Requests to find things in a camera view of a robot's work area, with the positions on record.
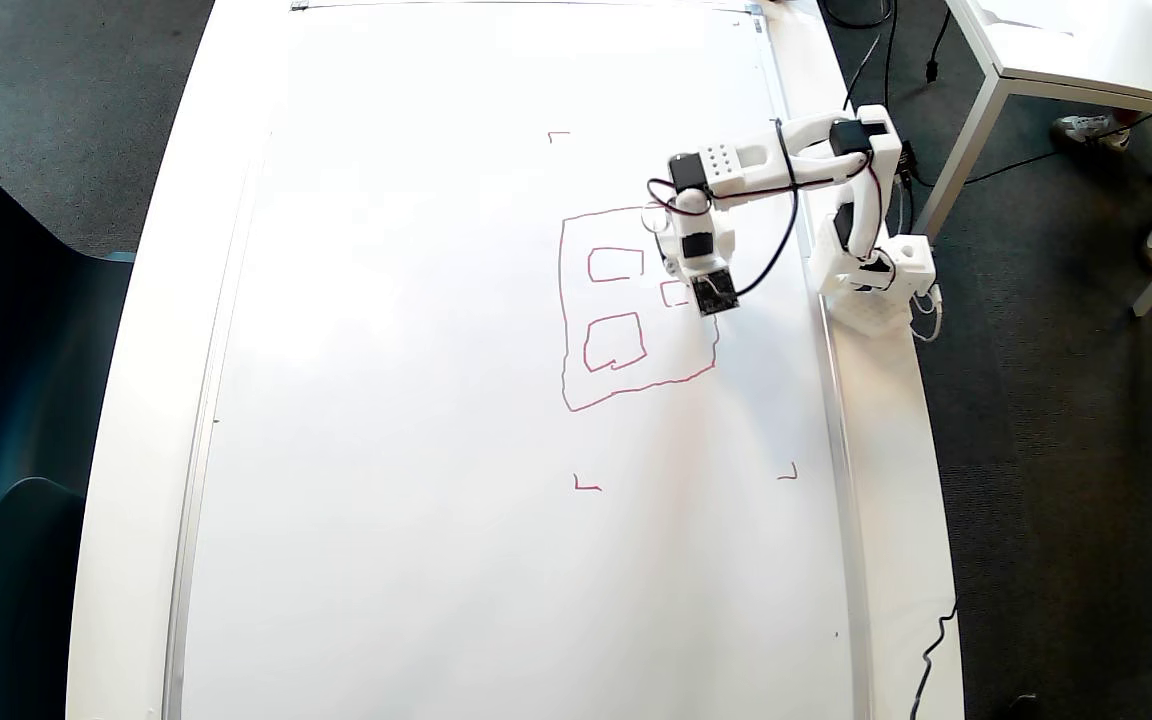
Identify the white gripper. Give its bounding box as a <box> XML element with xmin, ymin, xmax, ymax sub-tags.
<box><xmin>641</xmin><ymin>200</ymin><xmax>738</xmax><ymax>286</ymax></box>

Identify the large whiteboard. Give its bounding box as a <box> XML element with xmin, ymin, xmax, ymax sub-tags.
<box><xmin>164</xmin><ymin>0</ymin><xmax>874</xmax><ymax>720</ymax></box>

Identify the white side table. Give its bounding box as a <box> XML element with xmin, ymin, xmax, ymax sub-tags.
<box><xmin>936</xmin><ymin>0</ymin><xmax>1152</xmax><ymax>317</ymax></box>

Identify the dark blue chair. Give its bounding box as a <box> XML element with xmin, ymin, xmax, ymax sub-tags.
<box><xmin>0</xmin><ymin>133</ymin><xmax>137</xmax><ymax>549</ymax></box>
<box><xmin>0</xmin><ymin>477</ymin><xmax>87</xmax><ymax>720</ymax></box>

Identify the black wrist camera board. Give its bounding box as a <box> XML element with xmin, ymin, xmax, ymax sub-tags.
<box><xmin>691</xmin><ymin>268</ymin><xmax>741</xmax><ymax>318</ymax></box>

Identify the black camera cable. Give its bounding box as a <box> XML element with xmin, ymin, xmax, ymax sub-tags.
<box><xmin>731</xmin><ymin>35</ymin><xmax>882</xmax><ymax>299</ymax></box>

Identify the white cable at robot base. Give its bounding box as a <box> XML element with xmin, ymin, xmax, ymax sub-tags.
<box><xmin>911</xmin><ymin>283</ymin><xmax>944</xmax><ymax>343</ymax></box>

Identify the black cable to adapter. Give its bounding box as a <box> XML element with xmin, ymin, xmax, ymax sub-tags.
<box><xmin>881</xmin><ymin>0</ymin><xmax>903</xmax><ymax>111</ymax></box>

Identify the looped black cable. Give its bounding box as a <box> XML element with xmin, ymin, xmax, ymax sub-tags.
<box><xmin>821</xmin><ymin>0</ymin><xmax>895</xmax><ymax>29</ymax></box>

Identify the black cable with plug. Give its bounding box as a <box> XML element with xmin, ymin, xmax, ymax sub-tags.
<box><xmin>926</xmin><ymin>8</ymin><xmax>953</xmax><ymax>83</ymax></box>

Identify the thin black floor cable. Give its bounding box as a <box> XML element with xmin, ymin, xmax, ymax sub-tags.
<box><xmin>916</xmin><ymin>115</ymin><xmax>1152</xmax><ymax>188</ymax></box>

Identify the black cable over table edge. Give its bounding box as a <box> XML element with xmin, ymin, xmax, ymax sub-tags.
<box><xmin>911</xmin><ymin>598</ymin><xmax>959</xmax><ymax>720</ymax></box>

